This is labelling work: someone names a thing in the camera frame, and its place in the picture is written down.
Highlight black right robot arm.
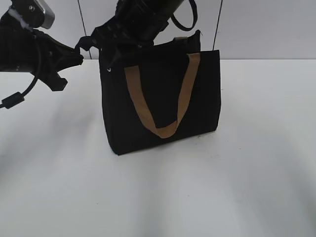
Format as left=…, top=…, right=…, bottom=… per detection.
left=91, top=0, right=198, bottom=47

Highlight black tote bag tan handles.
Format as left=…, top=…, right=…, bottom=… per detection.
left=99, top=31, right=221, bottom=155

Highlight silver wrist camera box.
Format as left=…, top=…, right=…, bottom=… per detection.
left=7, top=0, right=55, bottom=29

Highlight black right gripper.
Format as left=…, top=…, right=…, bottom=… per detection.
left=91, top=2, right=169, bottom=46

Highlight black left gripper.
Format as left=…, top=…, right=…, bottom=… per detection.
left=0, top=24, right=83, bottom=91

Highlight black camera cable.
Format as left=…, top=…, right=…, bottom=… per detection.
left=0, top=34, right=41, bottom=110

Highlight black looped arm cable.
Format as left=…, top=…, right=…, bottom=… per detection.
left=170, top=0, right=198, bottom=31

